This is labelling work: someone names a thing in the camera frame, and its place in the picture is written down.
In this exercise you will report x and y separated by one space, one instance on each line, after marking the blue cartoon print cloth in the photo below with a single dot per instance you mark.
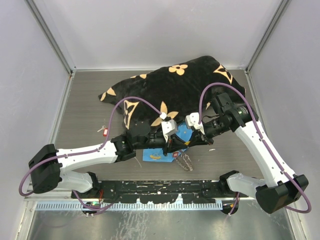
156 154

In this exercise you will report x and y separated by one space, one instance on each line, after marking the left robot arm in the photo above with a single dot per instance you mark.
56 168

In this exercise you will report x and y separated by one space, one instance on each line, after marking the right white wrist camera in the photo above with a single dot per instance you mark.
193 121

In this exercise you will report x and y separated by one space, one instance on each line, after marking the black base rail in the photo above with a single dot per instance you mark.
157 191

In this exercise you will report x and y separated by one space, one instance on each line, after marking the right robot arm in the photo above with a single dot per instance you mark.
280 185

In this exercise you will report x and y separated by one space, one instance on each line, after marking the white slotted cable duct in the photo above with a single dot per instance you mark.
175 206

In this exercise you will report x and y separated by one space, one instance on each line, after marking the large metal keyring with rings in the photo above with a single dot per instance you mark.
184 161

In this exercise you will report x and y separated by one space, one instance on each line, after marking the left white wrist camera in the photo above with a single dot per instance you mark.
168 128

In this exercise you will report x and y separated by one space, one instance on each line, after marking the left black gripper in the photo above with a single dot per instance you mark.
174 143

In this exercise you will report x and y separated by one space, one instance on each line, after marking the black floral plush pillow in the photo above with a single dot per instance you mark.
175 90

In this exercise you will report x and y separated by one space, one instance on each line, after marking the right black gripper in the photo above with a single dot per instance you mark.
197 138

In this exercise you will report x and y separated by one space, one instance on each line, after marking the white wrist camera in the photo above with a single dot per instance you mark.
168 128
193 121

